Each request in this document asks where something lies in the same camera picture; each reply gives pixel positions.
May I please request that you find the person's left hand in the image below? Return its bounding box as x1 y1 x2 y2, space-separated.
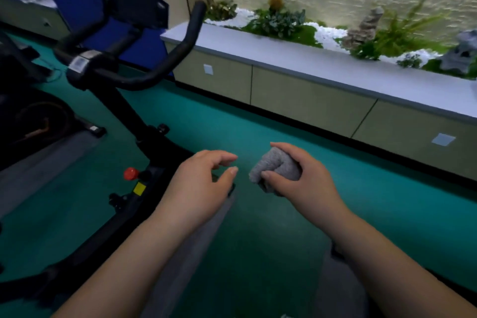
155 150 239 224

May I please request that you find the person's right hand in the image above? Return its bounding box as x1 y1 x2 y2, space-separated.
260 142 349 222

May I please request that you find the grey cloth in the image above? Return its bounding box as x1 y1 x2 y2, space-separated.
248 147 302 197

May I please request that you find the person's right forearm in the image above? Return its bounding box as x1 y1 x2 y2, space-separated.
328 207 477 318

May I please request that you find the person's left forearm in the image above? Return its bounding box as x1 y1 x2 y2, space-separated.
51 211 209 318

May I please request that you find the grey floor mat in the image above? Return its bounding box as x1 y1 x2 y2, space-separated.
140 191 236 318
0 128 101 218

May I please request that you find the long beige planter cabinet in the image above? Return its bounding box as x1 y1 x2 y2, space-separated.
160 22 477 183

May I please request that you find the white pebble bed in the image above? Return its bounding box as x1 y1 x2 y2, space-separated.
204 8 442 66

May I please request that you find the black exercise bike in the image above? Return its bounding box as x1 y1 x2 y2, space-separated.
0 0 236 303

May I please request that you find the dark leafy green plant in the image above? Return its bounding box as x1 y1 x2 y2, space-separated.
246 8 308 40

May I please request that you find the grey decorative rock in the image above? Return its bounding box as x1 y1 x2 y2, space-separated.
439 29 477 75
340 6 385 51

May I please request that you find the green fern plant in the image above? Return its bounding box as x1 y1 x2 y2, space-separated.
350 0 451 61

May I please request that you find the black bike display console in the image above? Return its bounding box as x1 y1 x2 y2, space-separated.
103 0 170 30

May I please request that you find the blue partition panel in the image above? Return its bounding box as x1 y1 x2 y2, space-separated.
26 0 174 78

